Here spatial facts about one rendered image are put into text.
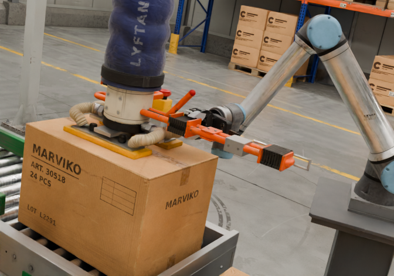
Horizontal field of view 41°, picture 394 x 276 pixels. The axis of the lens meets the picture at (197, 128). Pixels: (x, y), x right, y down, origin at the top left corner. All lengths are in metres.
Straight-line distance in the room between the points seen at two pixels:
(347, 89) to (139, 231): 0.90
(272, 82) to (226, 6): 9.78
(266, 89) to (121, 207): 0.78
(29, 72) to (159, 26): 3.12
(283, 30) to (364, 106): 7.65
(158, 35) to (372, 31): 8.72
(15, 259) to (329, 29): 1.37
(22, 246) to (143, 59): 0.76
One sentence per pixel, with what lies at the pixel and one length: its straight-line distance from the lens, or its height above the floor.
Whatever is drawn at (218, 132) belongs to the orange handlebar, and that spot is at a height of 1.09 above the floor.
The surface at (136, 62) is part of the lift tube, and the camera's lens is 1.78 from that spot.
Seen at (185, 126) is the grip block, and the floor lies 1.09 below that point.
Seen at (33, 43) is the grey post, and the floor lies 0.79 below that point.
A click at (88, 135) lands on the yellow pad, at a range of 1.88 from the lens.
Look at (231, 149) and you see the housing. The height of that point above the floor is 1.06.
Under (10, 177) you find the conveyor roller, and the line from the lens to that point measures 2.55.
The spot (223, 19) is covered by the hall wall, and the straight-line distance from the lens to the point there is 11.87.
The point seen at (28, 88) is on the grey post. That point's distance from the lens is 4.86.
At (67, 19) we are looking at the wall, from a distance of 12.49.
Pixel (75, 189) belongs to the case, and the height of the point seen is 0.80.
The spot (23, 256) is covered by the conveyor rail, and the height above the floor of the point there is 0.55.
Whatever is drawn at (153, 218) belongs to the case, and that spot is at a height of 0.80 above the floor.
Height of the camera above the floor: 1.56
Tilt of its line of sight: 16 degrees down
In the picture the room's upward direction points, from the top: 10 degrees clockwise
